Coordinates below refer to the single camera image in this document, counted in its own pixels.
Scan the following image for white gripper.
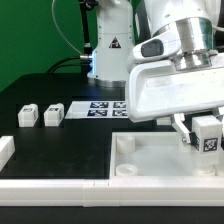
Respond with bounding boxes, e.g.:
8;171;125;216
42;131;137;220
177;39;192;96
125;53;224;145

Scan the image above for white square table top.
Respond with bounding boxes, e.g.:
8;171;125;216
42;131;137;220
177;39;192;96
110;132;224;177

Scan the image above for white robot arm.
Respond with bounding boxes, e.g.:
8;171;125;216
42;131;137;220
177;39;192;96
87;0;224;144

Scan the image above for white U-shaped fence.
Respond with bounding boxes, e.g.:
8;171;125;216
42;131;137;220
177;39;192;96
0;134;224;208

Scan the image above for white marker sheet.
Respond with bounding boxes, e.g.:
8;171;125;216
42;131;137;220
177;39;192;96
65;101;127;119

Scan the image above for black cable bundle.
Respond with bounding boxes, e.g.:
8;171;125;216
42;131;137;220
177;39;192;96
46;56;88;74

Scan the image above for grey cable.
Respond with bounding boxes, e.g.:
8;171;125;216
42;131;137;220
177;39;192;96
51;0;84;56

